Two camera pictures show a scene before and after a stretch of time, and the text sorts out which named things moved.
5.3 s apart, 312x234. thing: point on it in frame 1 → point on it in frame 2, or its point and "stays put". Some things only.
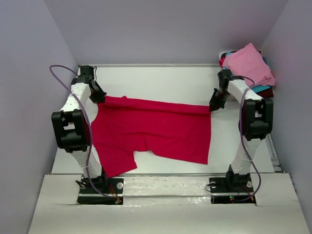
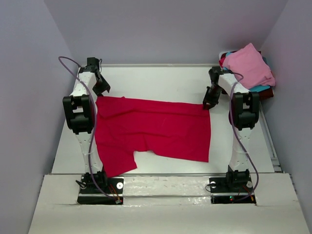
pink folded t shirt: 248,61 stays put
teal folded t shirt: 257,89 stays put
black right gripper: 214,105 → 213,102
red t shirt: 121,125 stays put
